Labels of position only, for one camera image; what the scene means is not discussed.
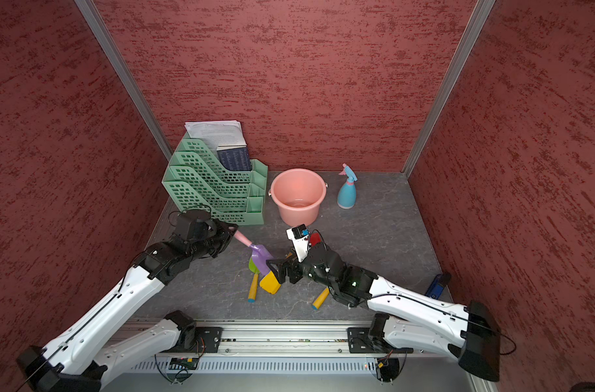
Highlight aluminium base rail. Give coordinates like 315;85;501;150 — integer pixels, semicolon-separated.
81;320;485;359

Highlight yellow toy scoop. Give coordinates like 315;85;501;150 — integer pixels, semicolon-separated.
260;252;296;295

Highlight left aluminium corner post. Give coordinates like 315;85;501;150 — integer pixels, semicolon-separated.
74;0;173;160

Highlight blue handheld device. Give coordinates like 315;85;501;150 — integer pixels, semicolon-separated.
425;273;451;300

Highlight blue toy rake yellow handle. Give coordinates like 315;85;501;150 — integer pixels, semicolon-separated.
312;287;330;310

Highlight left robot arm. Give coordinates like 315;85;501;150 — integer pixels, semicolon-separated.
17;210;238;391

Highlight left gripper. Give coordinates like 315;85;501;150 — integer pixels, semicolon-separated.
188;217;239;261

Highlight teal pink spray bottle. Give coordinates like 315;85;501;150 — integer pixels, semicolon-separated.
337;163;358;210

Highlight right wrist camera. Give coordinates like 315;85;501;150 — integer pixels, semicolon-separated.
286;225;310;262

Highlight green toy trowel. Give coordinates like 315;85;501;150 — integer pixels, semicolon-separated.
248;258;260;303

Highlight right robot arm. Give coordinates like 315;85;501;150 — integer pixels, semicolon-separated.
266;243;505;382

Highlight dark blue booklet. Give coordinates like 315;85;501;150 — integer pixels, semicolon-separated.
217;145;252;172

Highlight aluminium corner post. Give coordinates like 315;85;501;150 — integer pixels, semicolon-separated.
74;0;173;160
402;0;496;179

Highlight right aluminium corner post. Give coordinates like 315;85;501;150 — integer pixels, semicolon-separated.
402;0;496;179

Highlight red toy spade wooden handle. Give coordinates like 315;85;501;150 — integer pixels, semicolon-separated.
309;231;322;247

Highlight purple toy shovel pink handle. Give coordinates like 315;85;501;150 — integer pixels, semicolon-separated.
234;230;273;278

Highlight green plastic file organizer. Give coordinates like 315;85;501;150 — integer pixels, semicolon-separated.
162;136;268;225

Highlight pink plastic bucket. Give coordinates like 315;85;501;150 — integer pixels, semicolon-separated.
269;168;328;227

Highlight white paper sheets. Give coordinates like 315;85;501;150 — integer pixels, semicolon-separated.
184;120;247;151

